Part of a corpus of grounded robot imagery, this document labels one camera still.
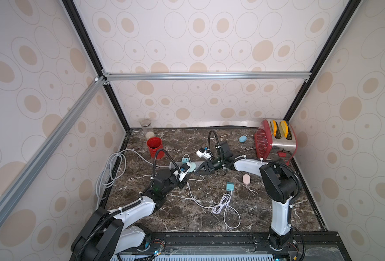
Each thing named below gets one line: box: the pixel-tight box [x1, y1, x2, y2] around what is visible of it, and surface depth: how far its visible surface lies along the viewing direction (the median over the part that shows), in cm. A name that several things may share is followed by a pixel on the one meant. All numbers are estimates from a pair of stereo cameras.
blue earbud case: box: [238, 134, 248, 143], surface depth 115 cm
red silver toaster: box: [254, 119, 298, 166], surface depth 94 cm
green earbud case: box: [188, 162, 197, 173], surface depth 83 cm
